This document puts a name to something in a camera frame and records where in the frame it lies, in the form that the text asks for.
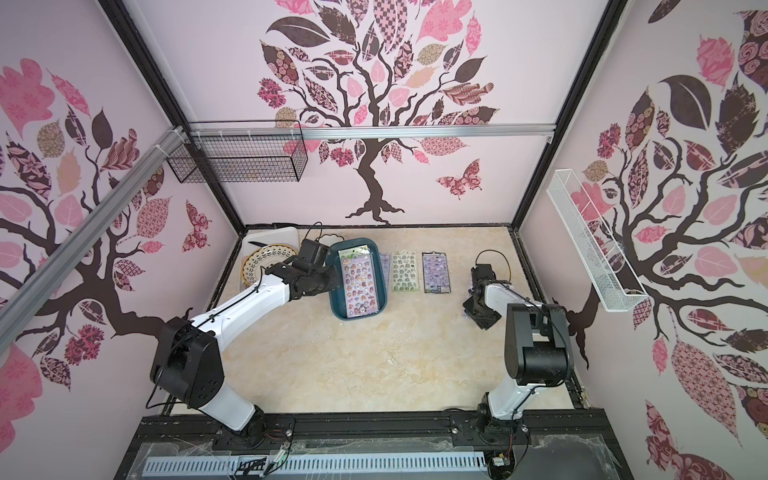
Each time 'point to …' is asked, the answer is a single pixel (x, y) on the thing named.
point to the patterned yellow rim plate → (255, 264)
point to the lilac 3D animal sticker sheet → (358, 279)
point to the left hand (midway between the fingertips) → (333, 284)
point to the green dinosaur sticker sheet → (404, 271)
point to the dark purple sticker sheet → (435, 273)
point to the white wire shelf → (616, 285)
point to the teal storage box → (336, 300)
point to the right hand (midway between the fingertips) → (474, 318)
